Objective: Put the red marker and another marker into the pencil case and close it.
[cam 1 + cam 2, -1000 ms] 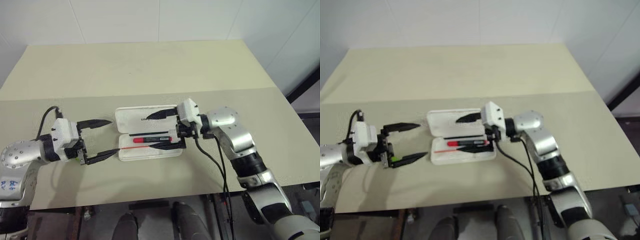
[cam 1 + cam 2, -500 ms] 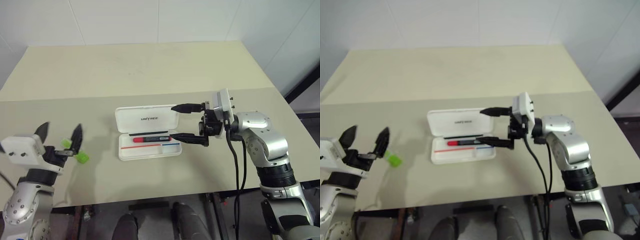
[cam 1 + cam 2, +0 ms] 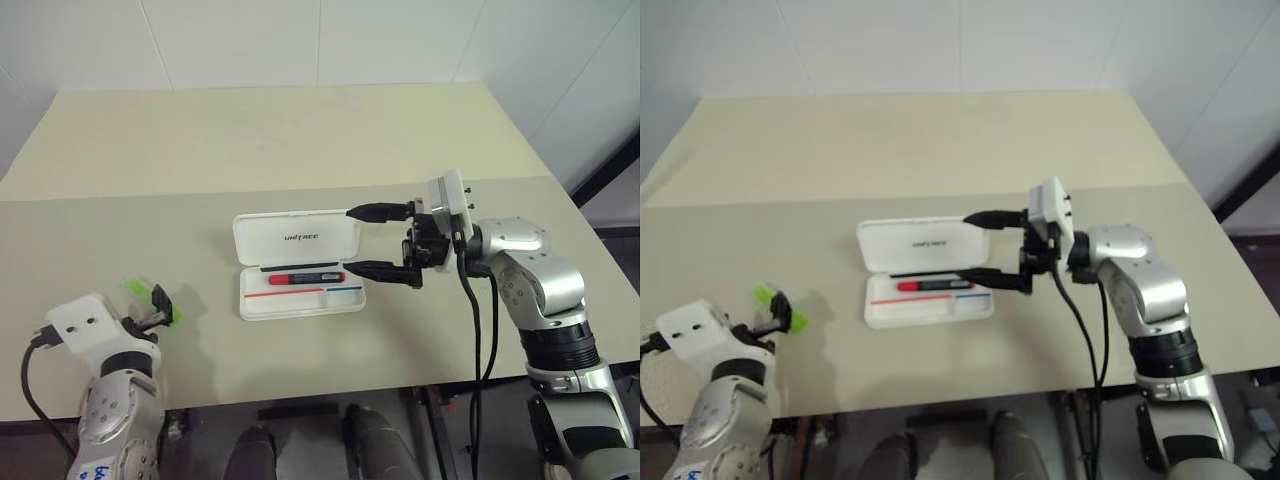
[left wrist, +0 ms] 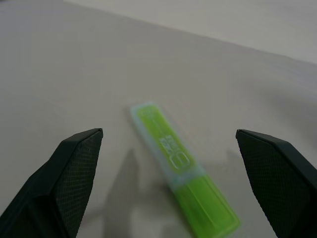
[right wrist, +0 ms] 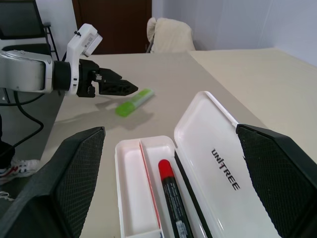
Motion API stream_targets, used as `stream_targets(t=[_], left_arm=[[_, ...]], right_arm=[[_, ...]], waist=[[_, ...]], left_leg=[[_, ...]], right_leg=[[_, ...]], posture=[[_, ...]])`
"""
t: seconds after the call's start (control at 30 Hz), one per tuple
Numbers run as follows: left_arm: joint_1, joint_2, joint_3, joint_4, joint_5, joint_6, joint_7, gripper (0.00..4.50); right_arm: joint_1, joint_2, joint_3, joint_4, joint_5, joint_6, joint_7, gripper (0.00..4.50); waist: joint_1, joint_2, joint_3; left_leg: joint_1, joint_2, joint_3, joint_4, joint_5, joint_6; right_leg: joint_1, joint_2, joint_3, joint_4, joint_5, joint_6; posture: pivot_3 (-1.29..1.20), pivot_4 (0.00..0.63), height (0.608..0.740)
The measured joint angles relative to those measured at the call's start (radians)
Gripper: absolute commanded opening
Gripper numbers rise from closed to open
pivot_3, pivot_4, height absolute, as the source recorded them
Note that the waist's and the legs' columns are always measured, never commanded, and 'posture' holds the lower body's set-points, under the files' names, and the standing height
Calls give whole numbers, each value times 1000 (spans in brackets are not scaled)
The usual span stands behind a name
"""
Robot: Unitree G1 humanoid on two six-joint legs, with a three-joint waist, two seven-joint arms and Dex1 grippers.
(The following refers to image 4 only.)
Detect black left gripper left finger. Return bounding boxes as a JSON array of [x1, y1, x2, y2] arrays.
[[0, 128, 104, 238]]

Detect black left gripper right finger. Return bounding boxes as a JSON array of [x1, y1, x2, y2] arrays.
[[235, 129, 317, 238]]

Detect green highlighter marker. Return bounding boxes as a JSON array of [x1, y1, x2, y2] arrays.
[[128, 100, 241, 238]]

